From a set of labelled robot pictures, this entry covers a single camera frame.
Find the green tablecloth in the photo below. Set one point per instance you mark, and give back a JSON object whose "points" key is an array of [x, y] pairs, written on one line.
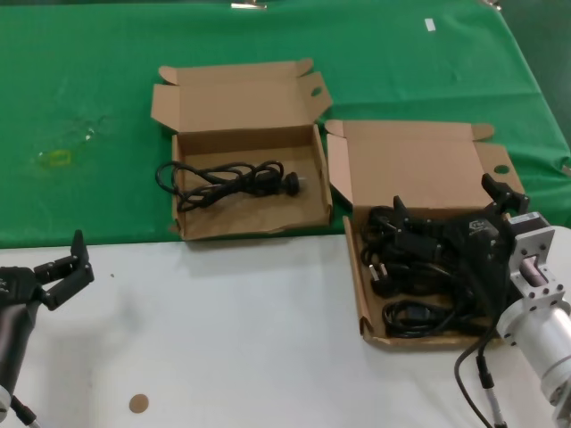
{"points": [[89, 67]]}

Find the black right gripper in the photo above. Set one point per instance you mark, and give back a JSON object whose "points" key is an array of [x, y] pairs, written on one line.
{"points": [[479, 243]]}

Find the round brown cardboard disc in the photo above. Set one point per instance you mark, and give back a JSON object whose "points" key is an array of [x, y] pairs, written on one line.
{"points": [[138, 403]]}

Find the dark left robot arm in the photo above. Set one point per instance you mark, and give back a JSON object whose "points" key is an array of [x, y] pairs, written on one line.
{"points": [[13, 343]]}

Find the open brown cardboard box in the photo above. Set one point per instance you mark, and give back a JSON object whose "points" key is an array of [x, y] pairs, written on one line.
{"points": [[401, 156], [241, 102]]}

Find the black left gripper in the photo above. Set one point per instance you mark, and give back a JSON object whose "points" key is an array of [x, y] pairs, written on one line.
{"points": [[15, 285]]}

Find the white tape strip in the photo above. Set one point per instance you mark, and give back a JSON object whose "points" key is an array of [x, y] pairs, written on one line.
{"points": [[429, 24]]}

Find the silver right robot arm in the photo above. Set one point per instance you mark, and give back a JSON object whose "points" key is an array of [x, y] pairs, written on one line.
{"points": [[540, 321]]}

